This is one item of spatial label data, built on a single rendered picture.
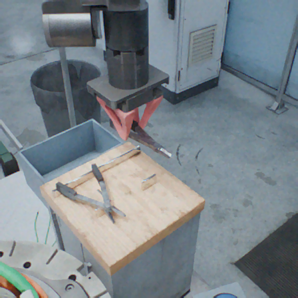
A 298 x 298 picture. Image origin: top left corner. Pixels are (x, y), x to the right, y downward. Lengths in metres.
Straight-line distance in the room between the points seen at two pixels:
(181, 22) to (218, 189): 1.11
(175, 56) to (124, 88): 2.12
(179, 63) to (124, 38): 2.18
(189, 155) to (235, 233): 0.63
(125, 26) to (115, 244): 0.29
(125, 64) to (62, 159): 0.35
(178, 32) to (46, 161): 1.92
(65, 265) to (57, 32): 0.29
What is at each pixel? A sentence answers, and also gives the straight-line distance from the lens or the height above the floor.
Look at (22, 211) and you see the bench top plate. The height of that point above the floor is 0.78.
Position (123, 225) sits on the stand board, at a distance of 0.55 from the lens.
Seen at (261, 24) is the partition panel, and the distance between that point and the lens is 2.81.
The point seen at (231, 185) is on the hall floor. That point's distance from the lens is 2.17.
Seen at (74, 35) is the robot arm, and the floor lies 1.33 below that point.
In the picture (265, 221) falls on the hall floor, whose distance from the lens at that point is 2.03.
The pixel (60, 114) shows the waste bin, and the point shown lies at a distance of 1.99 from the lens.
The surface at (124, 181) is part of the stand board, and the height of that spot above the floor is 1.07.
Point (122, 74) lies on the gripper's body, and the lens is 0.48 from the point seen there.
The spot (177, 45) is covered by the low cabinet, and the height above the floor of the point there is 0.47.
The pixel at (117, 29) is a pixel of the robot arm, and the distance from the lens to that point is 0.46.
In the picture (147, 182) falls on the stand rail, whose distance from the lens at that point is 0.60.
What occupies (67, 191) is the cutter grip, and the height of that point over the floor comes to 1.09.
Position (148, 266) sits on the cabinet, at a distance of 0.61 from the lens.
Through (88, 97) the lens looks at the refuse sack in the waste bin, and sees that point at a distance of 1.95.
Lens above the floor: 1.50
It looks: 39 degrees down
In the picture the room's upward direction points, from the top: straight up
